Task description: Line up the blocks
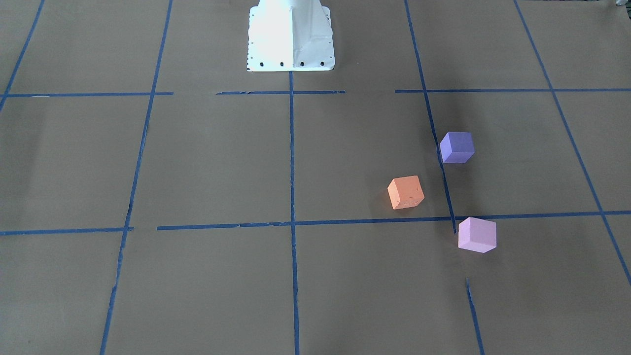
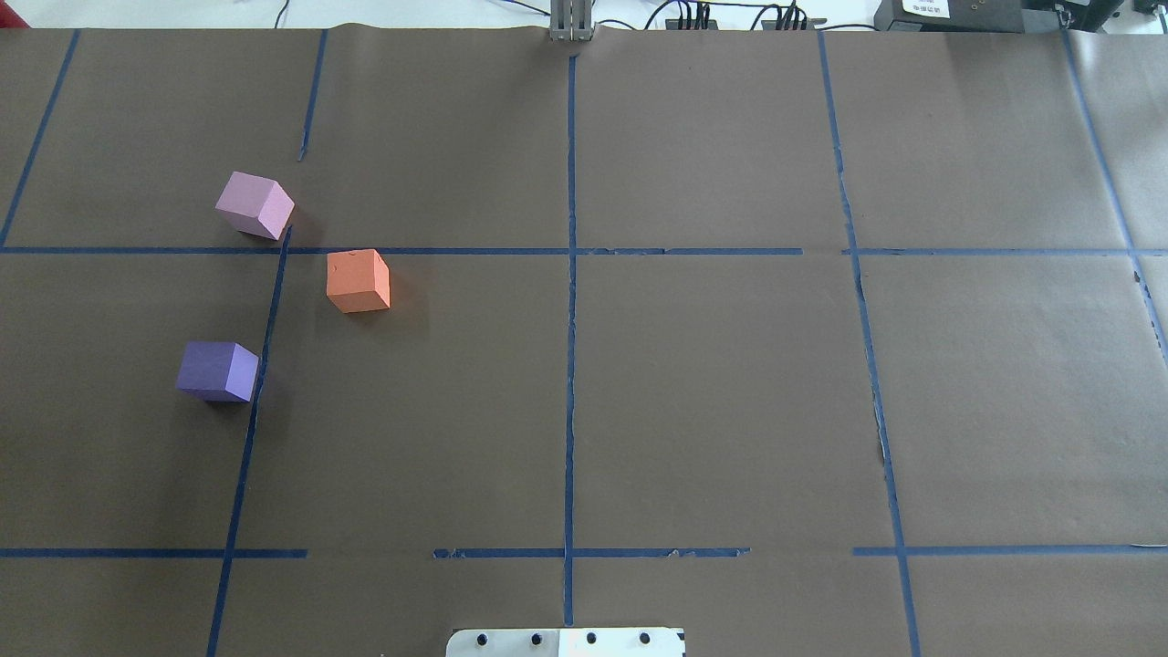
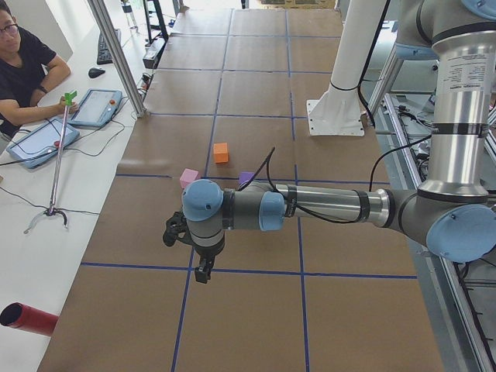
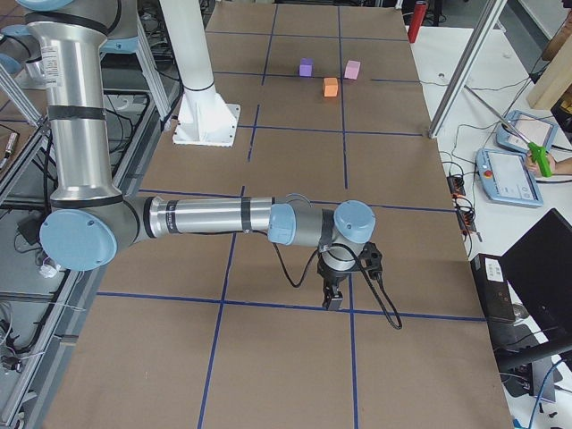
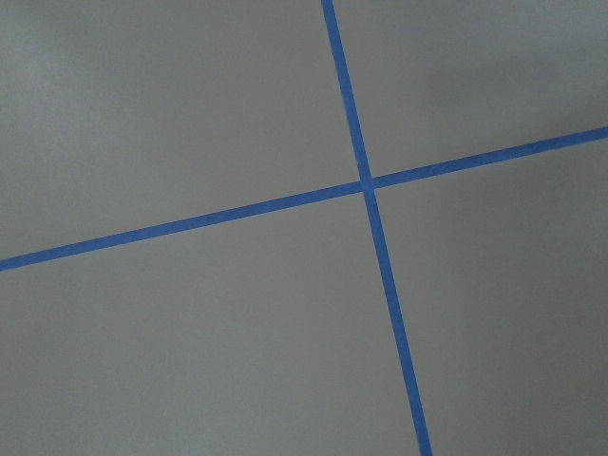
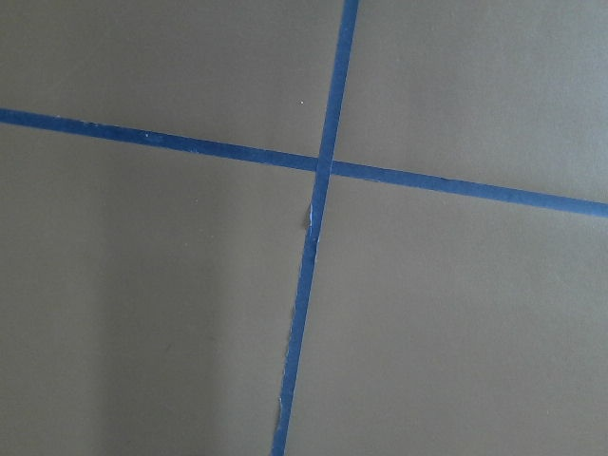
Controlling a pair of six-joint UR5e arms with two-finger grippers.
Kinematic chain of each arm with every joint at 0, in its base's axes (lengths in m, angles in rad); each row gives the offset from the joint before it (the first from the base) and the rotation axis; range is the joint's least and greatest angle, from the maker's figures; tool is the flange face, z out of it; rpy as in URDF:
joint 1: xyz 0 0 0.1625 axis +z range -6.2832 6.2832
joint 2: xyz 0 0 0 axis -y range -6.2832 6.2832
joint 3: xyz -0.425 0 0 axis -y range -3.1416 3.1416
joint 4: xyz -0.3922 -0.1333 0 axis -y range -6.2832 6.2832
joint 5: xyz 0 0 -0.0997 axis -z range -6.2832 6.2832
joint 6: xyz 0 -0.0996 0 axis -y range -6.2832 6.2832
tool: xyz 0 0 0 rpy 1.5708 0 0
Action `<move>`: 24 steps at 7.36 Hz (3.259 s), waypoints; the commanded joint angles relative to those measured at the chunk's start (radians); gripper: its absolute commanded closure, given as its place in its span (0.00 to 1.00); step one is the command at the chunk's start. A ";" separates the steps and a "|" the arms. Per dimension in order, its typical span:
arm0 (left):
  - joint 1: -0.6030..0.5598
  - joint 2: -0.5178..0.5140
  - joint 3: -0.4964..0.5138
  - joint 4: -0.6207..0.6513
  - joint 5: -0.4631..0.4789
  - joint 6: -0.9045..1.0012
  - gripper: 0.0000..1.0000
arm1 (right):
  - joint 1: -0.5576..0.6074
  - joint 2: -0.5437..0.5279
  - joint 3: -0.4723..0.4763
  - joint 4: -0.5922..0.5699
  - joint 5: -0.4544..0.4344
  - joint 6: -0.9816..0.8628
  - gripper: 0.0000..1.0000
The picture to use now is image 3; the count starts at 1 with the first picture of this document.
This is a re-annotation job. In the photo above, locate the white mast base plate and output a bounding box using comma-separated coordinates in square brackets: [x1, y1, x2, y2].
[306, 86, 365, 136]

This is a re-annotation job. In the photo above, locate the blue teach pendant far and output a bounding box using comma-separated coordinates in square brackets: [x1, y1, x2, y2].
[68, 88, 122, 128]

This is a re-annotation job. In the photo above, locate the aluminium frame rail right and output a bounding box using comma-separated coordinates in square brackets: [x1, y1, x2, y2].
[381, 92, 496, 372]

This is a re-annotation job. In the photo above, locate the black keyboard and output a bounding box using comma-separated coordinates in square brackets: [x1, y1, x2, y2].
[96, 33, 112, 65]

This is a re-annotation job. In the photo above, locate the orange foam cube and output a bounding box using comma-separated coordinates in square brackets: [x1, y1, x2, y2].
[213, 143, 229, 164]

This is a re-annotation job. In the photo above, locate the blue teach pendant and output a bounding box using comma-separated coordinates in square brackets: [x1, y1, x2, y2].
[68, 88, 122, 128]
[6, 118, 63, 169]

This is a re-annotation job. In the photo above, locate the aluminium frame post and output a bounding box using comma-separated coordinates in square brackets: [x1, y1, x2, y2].
[88, 0, 146, 118]

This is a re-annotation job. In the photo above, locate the black computer mouse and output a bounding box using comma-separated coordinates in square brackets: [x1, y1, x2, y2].
[88, 67, 105, 79]

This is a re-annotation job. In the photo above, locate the pink foam cube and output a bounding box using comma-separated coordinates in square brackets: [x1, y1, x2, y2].
[180, 168, 201, 189]

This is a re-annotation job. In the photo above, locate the reacher grabber tool green handle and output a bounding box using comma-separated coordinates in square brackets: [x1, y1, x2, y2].
[23, 90, 78, 234]

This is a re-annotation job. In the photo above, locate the red cardboard tube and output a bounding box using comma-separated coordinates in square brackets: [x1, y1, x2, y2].
[1, 302, 59, 336]

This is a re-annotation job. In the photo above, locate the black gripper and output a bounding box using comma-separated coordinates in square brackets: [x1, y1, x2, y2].
[195, 248, 223, 283]

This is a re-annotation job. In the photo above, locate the seated person black shirt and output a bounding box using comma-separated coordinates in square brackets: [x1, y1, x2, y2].
[1, 1, 71, 139]

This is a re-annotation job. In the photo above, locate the purple foam cube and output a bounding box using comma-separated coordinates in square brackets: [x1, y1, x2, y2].
[239, 171, 254, 186]

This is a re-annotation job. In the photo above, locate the blue teach pendant near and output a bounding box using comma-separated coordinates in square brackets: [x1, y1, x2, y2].
[6, 118, 63, 169]

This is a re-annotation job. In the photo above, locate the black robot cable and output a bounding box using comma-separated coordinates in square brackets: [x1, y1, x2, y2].
[239, 146, 433, 225]

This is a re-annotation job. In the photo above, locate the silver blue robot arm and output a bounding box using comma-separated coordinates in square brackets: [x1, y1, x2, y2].
[164, 1, 495, 283]

